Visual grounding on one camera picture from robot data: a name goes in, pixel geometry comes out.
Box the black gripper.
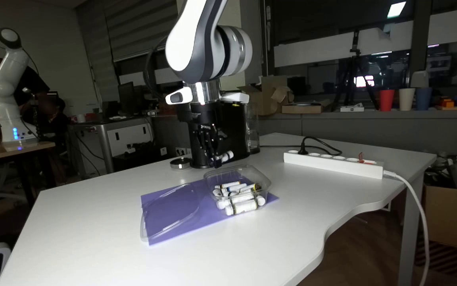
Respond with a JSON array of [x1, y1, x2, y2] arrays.
[[191, 104, 226, 167]]

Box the purple mat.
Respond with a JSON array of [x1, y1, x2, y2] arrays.
[[139, 177, 280, 247]]

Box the small round metal dish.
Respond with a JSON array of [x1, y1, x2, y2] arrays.
[[168, 156, 191, 172]]

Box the open cardboard box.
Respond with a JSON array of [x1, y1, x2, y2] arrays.
[[248, 77, 294, 118]]

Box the grey metal cabinet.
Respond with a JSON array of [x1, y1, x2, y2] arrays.
[[68, 116, 156, 180]]

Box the flat brown box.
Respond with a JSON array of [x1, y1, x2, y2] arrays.
[[280, 104, 325, 116]]

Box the white power strip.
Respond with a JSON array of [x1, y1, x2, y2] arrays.
[[282, 148, 386, 181]]

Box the seated dark haired person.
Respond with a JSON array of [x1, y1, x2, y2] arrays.
[[37, 94, 72, 156]]

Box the red cup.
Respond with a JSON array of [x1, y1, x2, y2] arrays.
[[377, 88, 396, 113]]

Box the wooden side table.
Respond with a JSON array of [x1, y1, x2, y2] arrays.
[[0, 140, 56, 207]]

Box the blue cup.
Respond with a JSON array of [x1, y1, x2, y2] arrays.
[[413, 86, 432, 113]]

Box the upturned white cup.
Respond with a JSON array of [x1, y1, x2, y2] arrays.
[[410, 70, 431, 91]]

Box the rectangular ceiling light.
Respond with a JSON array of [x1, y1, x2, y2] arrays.
[[385, 0, 409, 21]]

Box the large brown cardboard box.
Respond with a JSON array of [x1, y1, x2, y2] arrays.
[[423, 185, 457, 255]]

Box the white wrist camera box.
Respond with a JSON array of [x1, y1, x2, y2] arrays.
[[217, 91, 252, 107]]

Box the black power cable with plug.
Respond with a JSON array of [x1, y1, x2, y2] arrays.
[[296, 135, 344, 159]]

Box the black camera tripod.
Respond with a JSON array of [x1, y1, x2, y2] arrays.
[[333, 29, 379, 113]]

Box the white power strip cable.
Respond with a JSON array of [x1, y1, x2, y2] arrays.
[[380, 169, 431, 286]]

